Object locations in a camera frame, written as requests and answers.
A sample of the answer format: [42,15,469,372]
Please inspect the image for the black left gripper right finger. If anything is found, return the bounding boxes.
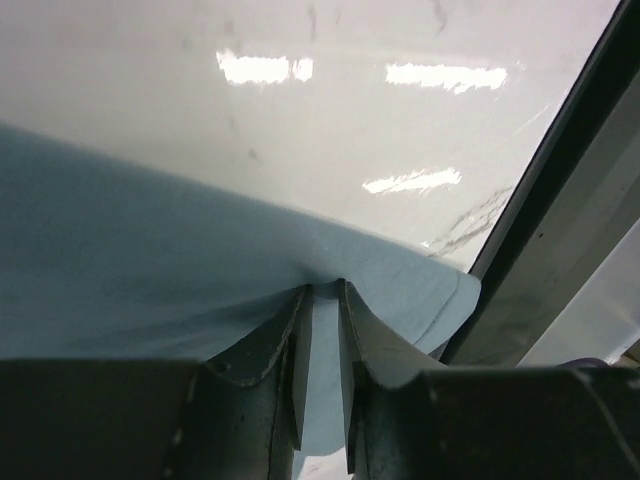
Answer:
[337,280,639,479]

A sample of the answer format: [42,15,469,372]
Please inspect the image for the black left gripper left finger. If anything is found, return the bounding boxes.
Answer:
[1,286,313,479]

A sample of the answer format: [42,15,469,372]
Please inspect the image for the blue grey t shirt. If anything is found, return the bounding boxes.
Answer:
[1,127,480,454]

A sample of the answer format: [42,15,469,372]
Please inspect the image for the aluminium front frame rail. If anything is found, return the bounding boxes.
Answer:
[449,79,639,366]

